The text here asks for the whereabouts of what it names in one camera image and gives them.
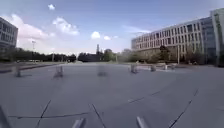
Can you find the group of trees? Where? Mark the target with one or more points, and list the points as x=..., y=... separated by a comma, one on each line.
x=96, y=56

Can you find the grey paved plaza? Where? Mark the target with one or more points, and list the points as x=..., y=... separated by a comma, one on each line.
x=110, y=90

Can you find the row of trees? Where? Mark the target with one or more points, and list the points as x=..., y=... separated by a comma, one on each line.
x=160, y=55
x=40, y=56

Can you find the row of grey bollards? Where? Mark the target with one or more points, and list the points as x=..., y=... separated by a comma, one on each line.
x=59, y=72

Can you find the robot's own part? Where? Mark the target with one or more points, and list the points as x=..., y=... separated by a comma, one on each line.
x=142, y=122
x=79, y=123

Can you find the long pale building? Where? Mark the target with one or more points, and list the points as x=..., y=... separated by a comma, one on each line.
x=180, y=35

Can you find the lamp pole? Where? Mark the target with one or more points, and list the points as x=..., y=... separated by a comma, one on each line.
x=33, y=50

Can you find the dark grey building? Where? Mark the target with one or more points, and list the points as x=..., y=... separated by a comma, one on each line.
x=7, y=33

